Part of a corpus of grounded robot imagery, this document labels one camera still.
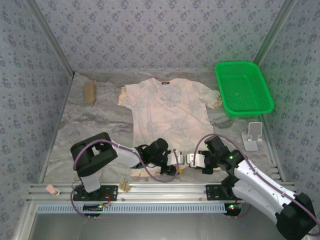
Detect tan oval brush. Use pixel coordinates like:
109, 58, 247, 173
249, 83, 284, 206
83, 81, 97, 105

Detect green plastic basket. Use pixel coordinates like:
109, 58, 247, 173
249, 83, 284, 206
214, 60, 275, 118

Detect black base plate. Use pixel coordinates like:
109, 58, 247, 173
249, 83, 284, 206
205, 184, 241, 202
72, 184, 119, 202

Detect left circuit board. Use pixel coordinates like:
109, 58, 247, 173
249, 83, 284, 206
82, 203, 112, 213

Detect aluminium front rail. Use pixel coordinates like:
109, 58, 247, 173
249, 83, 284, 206
26, 182, 300, 203

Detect right circuit board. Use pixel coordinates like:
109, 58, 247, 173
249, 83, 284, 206
224, 203, 245, 216

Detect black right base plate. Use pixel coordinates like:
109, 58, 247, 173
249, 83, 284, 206
205, 184, 241, 202

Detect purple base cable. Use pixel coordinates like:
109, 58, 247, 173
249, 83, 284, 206
68, 186, 101, 221
234, 199, 252, 219

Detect white phone stand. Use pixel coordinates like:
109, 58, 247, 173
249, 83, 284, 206
241, 121, 263, 152

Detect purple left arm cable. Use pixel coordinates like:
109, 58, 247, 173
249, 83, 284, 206
72, 139, 182, 183

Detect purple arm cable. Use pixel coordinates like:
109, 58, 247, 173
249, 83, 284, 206
72, 139, 182, 183
192, 133, 318, 237

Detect circuit board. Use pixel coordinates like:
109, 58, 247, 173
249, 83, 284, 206
82, 203, 112, 213
224, 203, 245, 216

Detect white slotted cable duct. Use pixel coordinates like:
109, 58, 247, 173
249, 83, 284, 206
36, 202, 227, 214

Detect peach printed t-shirt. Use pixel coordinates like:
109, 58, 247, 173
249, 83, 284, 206
117, 77, 223, 178

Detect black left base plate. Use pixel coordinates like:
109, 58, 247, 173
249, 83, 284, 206
72, 184, 119, 202

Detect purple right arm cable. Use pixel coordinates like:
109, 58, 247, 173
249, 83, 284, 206
192, 133, 318, 237

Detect gold binder clips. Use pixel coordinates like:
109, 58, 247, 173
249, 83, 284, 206
118, 181, 132, 194

